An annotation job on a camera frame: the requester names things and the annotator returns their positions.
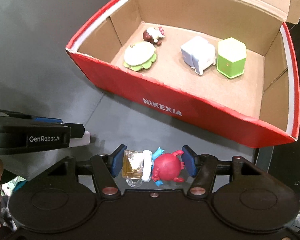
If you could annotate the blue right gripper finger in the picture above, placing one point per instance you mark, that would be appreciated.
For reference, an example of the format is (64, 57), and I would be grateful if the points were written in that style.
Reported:
(47, 120)

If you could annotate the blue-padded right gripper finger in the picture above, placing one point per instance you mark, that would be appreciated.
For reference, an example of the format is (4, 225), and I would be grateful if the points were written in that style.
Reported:
(203, 169)
(104, 169)

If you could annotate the red crab keychain toy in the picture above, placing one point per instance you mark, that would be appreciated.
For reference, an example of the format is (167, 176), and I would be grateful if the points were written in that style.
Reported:
(142, 167)

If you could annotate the green hexagonal container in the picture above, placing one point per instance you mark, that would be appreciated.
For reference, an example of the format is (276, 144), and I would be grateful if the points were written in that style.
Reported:
(231, 57)

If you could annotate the toy hamburger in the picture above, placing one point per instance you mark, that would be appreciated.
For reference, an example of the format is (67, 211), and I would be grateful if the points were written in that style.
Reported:
(139, 56)

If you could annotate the white power adapter cube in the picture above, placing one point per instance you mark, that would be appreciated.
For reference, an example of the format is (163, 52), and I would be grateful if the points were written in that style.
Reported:
(84, 140)

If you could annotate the grey leather headboard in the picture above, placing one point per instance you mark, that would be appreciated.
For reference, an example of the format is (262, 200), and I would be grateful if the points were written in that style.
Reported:
(36, 74)

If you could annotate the red cardboard shoe box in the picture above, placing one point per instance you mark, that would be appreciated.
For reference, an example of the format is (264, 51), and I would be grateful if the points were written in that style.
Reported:
(257, 109)

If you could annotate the light blue white charger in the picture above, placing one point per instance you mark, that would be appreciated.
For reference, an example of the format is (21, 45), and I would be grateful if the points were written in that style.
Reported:
(199, 54)

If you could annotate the small brown-haired doll figurine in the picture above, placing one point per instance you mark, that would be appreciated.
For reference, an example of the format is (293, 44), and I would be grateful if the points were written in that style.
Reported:
(154, 35)

